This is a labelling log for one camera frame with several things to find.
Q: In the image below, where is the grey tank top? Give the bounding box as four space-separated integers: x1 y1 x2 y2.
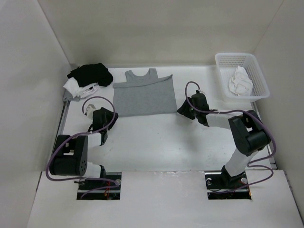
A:
113 68 177 117

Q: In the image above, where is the black folded tank top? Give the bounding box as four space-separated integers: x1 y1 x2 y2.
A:
67 63 114 87

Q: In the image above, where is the white plastic mesh basket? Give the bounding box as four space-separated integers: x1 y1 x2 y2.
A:
215 53 270 102

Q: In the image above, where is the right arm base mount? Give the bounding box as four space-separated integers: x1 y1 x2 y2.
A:
205 172 251 200

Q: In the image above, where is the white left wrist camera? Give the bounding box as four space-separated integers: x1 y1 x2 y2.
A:
85 104 96 119

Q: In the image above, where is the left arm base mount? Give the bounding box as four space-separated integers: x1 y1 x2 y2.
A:
75 172 122 200

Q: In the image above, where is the white crumpled tank top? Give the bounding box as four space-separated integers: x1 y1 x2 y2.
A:
228 66 253 96

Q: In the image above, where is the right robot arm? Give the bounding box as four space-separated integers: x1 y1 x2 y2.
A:
177 92 271 189

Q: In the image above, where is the white folded tank top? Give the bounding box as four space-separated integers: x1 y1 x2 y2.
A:
63 78 100 101

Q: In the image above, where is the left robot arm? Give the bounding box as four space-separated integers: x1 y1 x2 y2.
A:
46 104 119 190

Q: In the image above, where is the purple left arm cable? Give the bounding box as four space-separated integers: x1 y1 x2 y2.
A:
45 96 119 198

